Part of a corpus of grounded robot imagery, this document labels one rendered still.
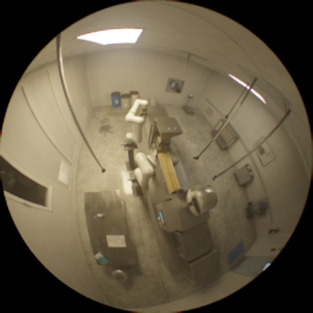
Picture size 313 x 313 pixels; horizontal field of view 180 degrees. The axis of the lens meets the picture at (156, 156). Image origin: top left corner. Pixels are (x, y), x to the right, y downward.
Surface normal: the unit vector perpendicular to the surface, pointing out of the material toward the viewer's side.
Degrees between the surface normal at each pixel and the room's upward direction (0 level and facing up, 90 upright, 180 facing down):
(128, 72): 90
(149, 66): 90
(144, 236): 0
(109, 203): 0
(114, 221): 0
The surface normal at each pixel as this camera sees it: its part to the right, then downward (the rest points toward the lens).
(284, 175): -0.96, 0.11
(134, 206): 0.18, -0.52
